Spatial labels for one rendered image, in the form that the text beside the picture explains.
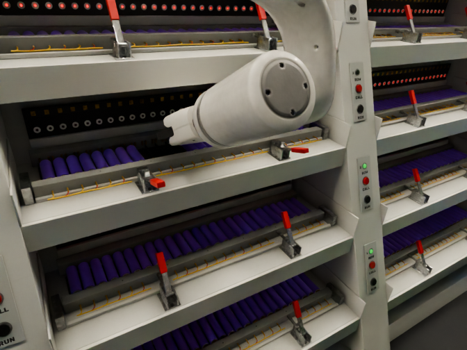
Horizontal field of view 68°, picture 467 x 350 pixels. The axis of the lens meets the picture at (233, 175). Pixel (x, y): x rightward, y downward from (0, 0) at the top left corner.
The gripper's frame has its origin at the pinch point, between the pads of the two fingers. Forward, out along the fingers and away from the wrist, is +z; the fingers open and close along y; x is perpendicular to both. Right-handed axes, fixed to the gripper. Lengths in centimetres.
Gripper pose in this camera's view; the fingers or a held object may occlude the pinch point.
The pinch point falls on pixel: (182, 135)
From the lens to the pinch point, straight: 63.8
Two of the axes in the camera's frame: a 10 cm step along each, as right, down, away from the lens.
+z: -4.6, 0.4, 8.9
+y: -8.6, 2.1, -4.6
